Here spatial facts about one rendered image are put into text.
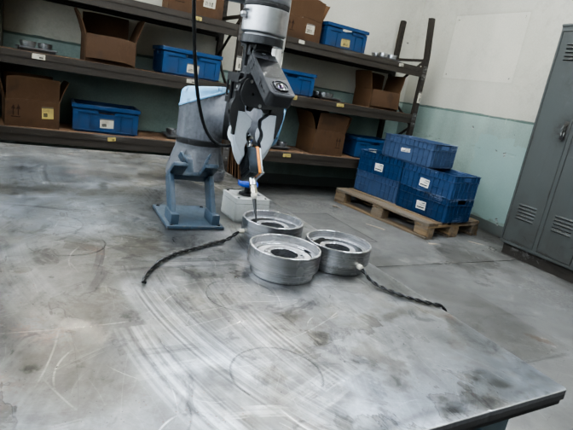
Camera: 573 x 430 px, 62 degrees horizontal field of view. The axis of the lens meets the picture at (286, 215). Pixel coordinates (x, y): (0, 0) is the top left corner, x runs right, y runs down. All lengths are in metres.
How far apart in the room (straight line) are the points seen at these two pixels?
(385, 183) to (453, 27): 2.00
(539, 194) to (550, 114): 0.63
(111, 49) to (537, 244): 3.70
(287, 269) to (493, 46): 4.93
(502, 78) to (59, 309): 4.99
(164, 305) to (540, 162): 3.93
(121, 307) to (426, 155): 4.09
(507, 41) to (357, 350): 4.95
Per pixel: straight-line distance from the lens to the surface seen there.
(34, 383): 0.45
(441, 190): 4.38
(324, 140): 4.94
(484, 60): 5.48
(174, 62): 4.27
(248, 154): 0.80
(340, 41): 4.96
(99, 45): 4.11
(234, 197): 0.90
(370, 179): 4.94
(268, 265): 0.64
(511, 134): 5.09
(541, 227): 4.26
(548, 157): 4.27
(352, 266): 0.72
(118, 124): 4.21
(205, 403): 0.42
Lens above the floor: 1.06
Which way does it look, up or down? 15 degrees down
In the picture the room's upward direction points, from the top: 10 degrees clockwise
